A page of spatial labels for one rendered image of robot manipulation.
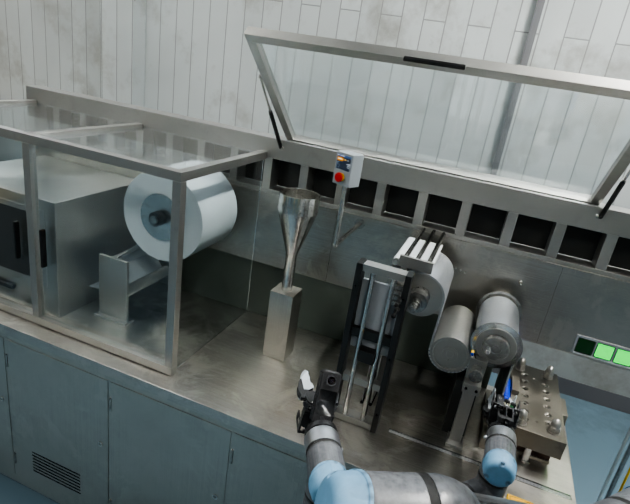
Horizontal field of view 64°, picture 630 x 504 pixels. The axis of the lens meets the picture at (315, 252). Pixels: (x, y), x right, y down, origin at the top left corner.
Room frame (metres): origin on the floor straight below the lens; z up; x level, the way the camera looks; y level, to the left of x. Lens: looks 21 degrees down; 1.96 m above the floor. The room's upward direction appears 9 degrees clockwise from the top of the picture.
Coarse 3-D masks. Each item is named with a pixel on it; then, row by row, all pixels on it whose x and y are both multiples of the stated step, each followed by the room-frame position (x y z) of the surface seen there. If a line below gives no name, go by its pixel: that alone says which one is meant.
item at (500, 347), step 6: (492, 336) 1.31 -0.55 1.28; (498, 336) 1.31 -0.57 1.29; (486, 342) 1.31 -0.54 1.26; (492, 342) 1.30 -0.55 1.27; (498, 342) 1.30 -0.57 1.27; (504, 342) 1.29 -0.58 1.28; (492, 348) 1.30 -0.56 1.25; (498, 348) 1.30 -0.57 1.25; (504, 348) 1.29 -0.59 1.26; (486, 354) 1.30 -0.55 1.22; (492, 354) 1.30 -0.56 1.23; (498, 354) 1.29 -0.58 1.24; (504, 354) 1.29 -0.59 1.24
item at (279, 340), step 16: (288, 224) 1.59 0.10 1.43; (304, 224) 1.59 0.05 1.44; (288, 240) 1.61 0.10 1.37; (304, 240) 1.64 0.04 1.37; (288, 256) 1.63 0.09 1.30; (288, 272) 1.62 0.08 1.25; (288, 288) 1.62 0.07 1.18; (272, 304) 1.61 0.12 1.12; (288, 304) 1.59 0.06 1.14; (272, 320) 1.61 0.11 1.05; (288, 320) 1.59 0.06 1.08; (272, 336) 1.60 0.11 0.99; (288, 336) 1.60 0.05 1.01; (272, 352) 1.60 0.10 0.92; (288, 352) 1.62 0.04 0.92
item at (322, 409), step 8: (320, 376) 0.93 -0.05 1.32; (328, 376) 0.92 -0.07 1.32; (336, 376) 0.93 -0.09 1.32; (320, 384) 0.92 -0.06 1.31; (328, 384) 0.92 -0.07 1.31; (336, 384) 0.92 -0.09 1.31; (320, 392) 0.91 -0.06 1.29; (328, 392) 0.91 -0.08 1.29; (336, 392) 0.92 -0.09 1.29; (320, 400) 0.90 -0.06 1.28; (328, 400) 0.90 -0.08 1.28; (336, 400) 0.91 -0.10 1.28; (312, 408) 0.90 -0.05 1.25; (320, 408) 0.89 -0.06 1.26; (328, 408) 0.90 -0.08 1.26; (312, 416) 0.88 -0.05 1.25; (320, 416) 0.89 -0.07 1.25; (328, 416) 0.89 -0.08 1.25
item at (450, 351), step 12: (444, 312) 1.58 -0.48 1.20; (456, 312) 1.54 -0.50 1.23; (468, 312) 1.56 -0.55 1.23; (444, 324) 1.46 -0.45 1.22; (456, 324) 1.45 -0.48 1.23; (468, 324) 1.48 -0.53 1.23; (444, 336) 1.37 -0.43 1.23; (456, 336) 1.37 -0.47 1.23; (468, 336) 1.41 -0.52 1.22; (432, 348) 1.37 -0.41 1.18; (444, 348) 1.36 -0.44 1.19; (456, 348) 1.35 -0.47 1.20; (468, 348) 1.35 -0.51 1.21; (432, 360) 1.37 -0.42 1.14; (444, 360) 1.36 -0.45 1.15; (456, 360) 1.35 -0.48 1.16; (468, 360) 1.34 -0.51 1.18
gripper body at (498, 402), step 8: (496, 400) 1.19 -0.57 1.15; (496, 408) 1.16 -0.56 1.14; (504, 408) 1.15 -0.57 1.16; (512, 408) 1.15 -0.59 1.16; (488, 416) 1.17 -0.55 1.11; (496, 416) 1.15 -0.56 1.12; (504, 416) 1.10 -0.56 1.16; (512, 416) 1.11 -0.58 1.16; (488, 424) 1.16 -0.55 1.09; (496, 424) 1.10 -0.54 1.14; (504, 424) 1.11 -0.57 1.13; (512, 424) 1.09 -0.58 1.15
